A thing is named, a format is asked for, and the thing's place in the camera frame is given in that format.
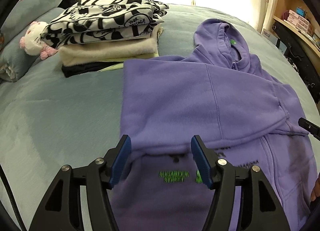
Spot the purple zip hoodie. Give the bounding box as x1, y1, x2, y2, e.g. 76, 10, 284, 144
111, 19, 318, 230

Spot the blue-grey bed blanket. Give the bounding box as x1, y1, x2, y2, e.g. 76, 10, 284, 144
1, 5, 319, 230

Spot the white cardboard box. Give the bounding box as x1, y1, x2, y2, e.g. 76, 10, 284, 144
261, 28, 278, 45

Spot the pink boxes stack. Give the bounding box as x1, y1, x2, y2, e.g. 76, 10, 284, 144
287, 10, 314, 35

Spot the wooden bookshelf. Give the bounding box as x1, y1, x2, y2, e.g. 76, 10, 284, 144
274, 0, 319, 54

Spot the black folded garment bottom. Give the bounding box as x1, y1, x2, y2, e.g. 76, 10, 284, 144
61, 61, 123, 78

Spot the white pink cat plush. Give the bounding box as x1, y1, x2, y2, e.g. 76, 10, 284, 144
20, 21, 58, 60

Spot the cream folded garment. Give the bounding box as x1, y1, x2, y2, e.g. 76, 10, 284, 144
59, 25, 163, 66

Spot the black white patterned folded garment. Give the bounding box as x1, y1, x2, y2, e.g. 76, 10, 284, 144
41, 0, 169, 49

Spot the black fuzzy garment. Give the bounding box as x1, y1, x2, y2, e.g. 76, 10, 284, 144
58, 0, 78, 9

